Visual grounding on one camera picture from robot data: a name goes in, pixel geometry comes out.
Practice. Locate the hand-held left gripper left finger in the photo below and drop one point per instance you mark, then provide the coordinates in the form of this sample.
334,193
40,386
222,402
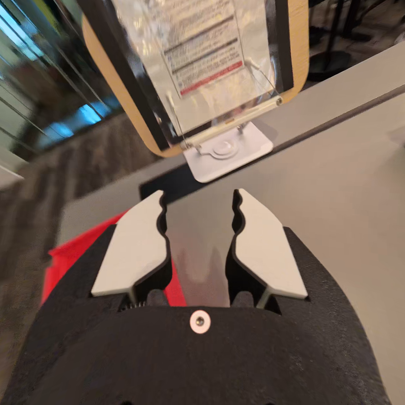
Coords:
133,253

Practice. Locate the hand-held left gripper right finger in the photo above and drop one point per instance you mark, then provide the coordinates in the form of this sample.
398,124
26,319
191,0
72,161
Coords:
269,253

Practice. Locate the red plastic bin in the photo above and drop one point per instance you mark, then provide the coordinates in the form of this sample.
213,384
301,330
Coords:
69,262

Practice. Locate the white metal stand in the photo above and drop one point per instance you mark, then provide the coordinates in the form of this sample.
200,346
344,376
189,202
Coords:
240,158

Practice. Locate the black pole stand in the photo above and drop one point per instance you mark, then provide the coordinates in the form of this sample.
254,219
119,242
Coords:
329,66

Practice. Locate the wooden board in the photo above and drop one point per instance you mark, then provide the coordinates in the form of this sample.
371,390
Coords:
300,47

